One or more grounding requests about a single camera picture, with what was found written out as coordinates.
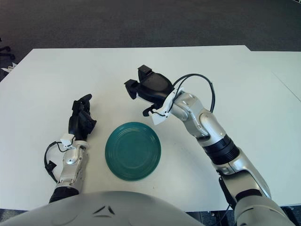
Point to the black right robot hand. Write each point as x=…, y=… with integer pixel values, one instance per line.
x=155, y=87

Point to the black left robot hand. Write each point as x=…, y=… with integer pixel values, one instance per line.
x=80, y=122

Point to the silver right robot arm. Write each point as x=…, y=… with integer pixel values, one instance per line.
x=211, y=127

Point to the green ribbed round plate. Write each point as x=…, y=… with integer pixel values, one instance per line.
x=133, y=151

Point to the white papers on floor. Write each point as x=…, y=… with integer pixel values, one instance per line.
x=9, y=67

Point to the grey robot torso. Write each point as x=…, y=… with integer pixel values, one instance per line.
x=105, y=212

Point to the black office chair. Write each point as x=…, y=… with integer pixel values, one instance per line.
x=5, y=55

